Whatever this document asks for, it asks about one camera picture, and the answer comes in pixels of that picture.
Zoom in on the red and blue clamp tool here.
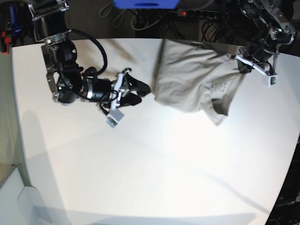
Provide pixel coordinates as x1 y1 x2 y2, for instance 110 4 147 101
0 3 15 54

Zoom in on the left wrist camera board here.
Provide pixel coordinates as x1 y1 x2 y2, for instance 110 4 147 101
262 75 278 88

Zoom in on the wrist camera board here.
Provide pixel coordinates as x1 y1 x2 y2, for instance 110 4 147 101
105 109 124 128
262 75 278 88

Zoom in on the blue plastic bin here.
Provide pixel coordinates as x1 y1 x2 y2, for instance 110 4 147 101
113 0 179 9

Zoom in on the beige t-shirt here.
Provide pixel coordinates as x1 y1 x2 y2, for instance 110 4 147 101
154 39 245 126

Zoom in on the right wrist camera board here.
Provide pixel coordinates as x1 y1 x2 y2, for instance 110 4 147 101
105 109 124 128

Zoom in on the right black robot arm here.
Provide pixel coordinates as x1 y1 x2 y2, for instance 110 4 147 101
25 0 151 128

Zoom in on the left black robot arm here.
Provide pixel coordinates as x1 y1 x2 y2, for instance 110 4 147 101
225 0 297 87

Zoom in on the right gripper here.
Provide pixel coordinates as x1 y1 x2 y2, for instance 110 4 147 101
98 68 150 116

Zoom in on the black power strip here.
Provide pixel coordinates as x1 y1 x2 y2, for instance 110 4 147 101
176 9 229 20

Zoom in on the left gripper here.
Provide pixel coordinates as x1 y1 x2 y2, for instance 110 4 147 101
228 45 278 76

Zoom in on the white cable on floor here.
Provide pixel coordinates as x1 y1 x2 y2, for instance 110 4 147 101
130 14 162 31

